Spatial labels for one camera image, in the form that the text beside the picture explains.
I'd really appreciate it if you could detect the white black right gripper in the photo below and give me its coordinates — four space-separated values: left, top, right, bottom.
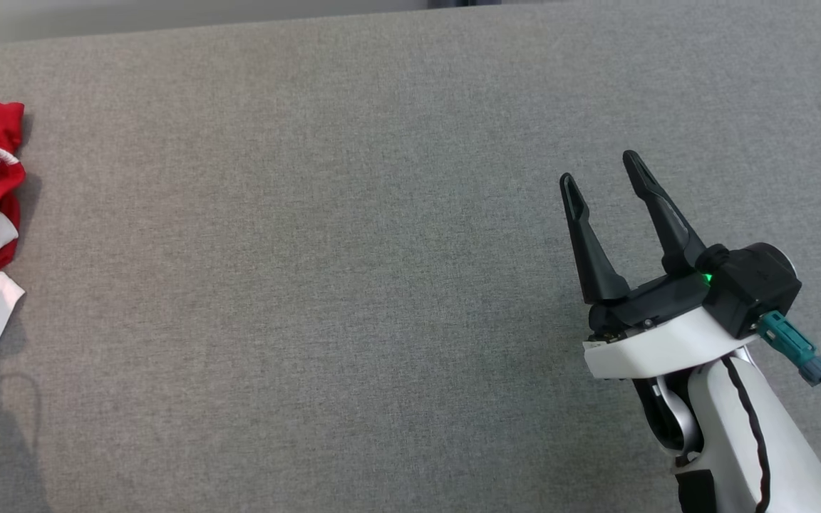
560 150 760 380

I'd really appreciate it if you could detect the teal right camera connector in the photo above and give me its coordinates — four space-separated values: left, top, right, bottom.
758 311 821 386

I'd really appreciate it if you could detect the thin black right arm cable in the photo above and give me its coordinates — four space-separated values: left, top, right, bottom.
721 355 772 513

